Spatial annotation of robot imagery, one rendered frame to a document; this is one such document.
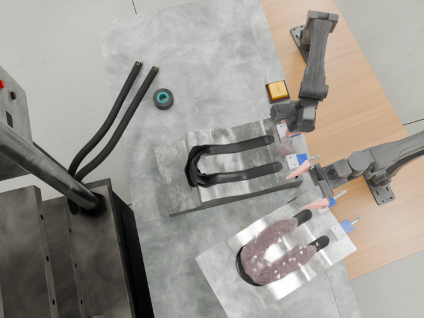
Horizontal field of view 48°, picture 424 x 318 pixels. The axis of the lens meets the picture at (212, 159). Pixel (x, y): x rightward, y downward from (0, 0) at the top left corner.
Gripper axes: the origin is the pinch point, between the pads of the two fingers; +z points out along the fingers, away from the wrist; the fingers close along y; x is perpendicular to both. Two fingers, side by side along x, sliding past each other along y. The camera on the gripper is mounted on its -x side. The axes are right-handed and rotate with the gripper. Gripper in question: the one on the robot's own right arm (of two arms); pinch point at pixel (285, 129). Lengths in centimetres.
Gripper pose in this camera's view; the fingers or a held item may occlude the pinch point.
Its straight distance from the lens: 172.7
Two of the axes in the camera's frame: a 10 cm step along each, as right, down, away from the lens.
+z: -2.9, 4.5, 8.5
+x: 9.3, -0.8, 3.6
